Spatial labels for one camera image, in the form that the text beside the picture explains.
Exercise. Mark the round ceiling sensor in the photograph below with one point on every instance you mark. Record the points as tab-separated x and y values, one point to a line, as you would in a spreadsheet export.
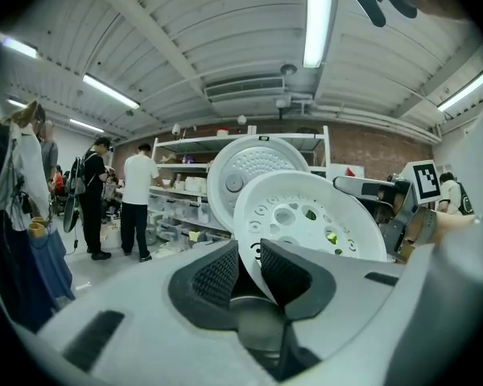
288	69

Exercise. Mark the ceiling tube light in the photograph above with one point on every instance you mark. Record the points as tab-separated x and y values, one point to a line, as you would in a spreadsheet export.
20	48
318	18
465	91
86	126
110	91

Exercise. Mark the white dome camera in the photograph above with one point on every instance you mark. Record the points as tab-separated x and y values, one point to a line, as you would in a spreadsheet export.
242	119

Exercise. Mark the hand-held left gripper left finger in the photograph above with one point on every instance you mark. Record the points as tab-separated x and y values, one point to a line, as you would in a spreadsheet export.
145	316

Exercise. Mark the black oval floor fan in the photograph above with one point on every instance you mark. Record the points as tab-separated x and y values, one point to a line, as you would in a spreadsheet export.
70	199

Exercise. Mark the red diamond sticker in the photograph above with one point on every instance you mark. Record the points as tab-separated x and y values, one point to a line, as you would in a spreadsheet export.
350	173

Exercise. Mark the red and white container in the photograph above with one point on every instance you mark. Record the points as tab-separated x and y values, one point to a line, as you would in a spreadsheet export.
223	132

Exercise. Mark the person's right forearm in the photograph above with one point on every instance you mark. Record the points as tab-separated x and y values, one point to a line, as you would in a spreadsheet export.
455	225

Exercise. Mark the row of clear storage bins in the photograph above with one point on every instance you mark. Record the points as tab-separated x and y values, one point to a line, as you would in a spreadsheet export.
177	211

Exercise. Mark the white metal shelving rack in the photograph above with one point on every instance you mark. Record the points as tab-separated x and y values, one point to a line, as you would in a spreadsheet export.
185	143

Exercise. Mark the white perforated lid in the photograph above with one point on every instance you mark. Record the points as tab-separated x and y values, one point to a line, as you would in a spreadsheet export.
265	187

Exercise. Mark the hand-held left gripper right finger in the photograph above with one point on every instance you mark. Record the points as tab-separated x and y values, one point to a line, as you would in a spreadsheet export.
346	296

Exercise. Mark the dark blue rice cooker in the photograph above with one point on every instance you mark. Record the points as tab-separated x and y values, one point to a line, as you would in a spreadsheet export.
265	159

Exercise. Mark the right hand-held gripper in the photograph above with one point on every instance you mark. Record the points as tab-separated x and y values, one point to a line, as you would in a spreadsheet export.
424	179

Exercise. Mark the blue covered stand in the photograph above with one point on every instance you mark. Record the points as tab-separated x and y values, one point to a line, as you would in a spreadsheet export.
52	264

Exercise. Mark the ceiling air vent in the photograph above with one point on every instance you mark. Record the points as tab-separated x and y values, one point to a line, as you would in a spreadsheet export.
245	89

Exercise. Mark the shiny metal bowl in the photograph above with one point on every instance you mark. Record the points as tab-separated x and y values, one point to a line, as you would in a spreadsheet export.
257	324

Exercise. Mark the golden bowl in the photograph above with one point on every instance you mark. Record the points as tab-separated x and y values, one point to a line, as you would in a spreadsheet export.
40	220
35	231

